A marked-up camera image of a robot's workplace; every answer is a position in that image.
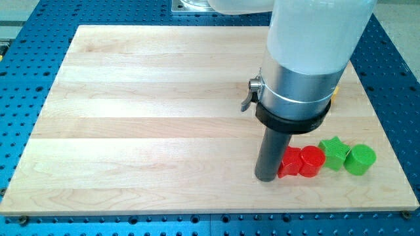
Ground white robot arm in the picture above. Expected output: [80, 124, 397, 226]
[209, 0, 376, 134]

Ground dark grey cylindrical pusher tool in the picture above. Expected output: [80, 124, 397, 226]
[255, 127, 291, 182]

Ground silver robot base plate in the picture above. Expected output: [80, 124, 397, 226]
[171, 0, 215, 13]

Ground green cylinder block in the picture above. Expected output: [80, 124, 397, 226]
[344, 144, 377, 176]

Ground yellow block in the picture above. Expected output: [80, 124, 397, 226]
[331, 86, 340, 104]

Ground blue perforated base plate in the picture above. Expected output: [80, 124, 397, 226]
[1, 1, 419, 235]

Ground green star block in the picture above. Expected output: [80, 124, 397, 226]
[318, 136, 350, 171]

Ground light wooden board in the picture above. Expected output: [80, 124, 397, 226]
[1, 26, 419, 216]

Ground red cylinder block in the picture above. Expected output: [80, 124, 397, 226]
[299, 146, 326, 178]

